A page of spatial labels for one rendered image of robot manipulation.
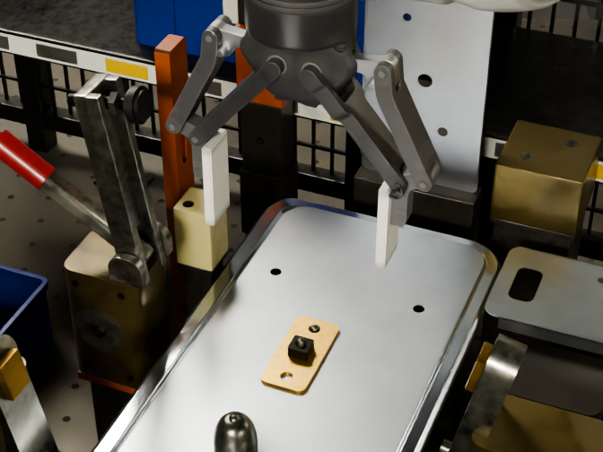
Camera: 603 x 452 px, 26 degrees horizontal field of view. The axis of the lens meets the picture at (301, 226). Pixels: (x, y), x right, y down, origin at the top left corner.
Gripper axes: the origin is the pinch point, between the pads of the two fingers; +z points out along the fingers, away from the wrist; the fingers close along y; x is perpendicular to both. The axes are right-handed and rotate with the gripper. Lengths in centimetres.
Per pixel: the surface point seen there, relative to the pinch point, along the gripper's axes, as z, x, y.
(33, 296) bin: 34, 18, -39
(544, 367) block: 15.1, 8.0, 18.3
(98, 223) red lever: 4.4, -0.8, -17.1
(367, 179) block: 13.2, 24.9, -3.2
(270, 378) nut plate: 12.9, -3.8, -0.9
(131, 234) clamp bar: 3.6, -1.9, -13.5
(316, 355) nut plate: 12.8, 0.0, 1.4
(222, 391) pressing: 13.2, -6.2, -4.0
